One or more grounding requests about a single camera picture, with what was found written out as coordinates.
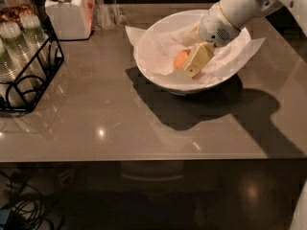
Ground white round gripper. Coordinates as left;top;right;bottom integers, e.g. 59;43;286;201
181;3;241;78

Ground orange fruit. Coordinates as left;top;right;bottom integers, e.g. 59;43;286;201
173;49;190;70

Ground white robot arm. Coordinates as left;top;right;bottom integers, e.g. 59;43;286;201
182;0;307;78

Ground white paper napkin liner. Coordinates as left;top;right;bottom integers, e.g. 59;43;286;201
125;14;267;85

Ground clear acrylic stand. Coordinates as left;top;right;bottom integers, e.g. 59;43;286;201
96;0;121;29

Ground white ceramic lidded jar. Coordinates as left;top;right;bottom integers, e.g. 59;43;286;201
45;0;95;40

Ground stack of clear plastic cups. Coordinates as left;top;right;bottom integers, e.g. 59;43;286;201
21;14;49;70

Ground container of brown snacks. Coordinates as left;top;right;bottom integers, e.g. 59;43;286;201
0;0;36;25

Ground black wire rack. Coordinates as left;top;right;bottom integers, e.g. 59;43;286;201
0;0;64;112

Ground black cables on floor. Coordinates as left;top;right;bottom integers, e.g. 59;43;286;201
0;168;65;230

